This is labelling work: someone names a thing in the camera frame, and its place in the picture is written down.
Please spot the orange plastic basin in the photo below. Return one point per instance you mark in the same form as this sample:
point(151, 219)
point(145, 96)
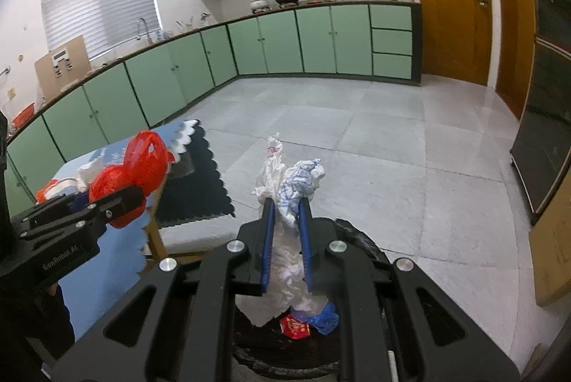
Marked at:
point(24, 114)

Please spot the white cooking pot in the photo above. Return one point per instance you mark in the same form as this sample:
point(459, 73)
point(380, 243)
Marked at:
point(258, 2)

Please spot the black trash bin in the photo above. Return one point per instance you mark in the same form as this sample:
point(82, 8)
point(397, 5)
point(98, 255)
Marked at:
point(357, 239)

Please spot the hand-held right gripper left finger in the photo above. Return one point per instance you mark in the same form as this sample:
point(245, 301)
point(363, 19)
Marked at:
point(267, 244)

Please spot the green base cabinet run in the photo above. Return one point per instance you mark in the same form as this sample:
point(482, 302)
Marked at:
point(312, 38)

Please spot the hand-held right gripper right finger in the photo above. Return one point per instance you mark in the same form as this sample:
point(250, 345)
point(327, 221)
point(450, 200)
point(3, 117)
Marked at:
point(307, 244)

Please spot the black glass cabinet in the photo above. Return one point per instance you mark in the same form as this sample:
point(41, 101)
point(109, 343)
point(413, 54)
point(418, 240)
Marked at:
point(544, 114)

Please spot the light blue table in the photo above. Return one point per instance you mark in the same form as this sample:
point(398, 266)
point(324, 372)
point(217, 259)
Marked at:
point(154, 230)

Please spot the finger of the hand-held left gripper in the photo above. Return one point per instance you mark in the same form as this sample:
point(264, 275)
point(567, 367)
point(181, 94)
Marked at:
point(120, 201)

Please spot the white plastic bag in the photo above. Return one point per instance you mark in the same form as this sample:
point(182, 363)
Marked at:
point(82, 179)
point(287, 275)

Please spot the black scalloped floor mat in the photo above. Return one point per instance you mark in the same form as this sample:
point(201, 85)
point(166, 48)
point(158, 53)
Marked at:
point(196, 194)

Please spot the red plastic bag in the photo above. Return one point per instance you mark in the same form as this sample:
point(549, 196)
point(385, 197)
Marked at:
point(142, 163)

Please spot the plain wooden door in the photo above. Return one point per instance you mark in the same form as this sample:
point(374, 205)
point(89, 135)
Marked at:
point(513, 21)

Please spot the brown cardboard sheet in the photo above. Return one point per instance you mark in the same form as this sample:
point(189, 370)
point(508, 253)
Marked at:
point(62, 70)

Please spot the cardboard box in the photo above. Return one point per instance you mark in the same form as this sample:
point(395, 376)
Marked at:
point(555, 257)

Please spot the metal sink faucet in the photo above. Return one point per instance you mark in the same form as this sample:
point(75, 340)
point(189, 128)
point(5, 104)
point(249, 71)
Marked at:
point(143, 27)

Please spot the red snack wrapper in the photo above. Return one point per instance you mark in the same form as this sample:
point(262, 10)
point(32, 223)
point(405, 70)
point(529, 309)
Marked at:
point(294, 326)

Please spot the person's left forearm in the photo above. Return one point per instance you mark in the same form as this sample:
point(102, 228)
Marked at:
point(31, 324)

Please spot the blue mat with tree print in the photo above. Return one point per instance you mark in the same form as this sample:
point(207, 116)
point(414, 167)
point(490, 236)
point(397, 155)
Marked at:
point(111, 288)

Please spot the blue plastic wrapper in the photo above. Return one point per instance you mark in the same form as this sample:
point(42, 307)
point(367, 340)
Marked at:
point(325, 317)

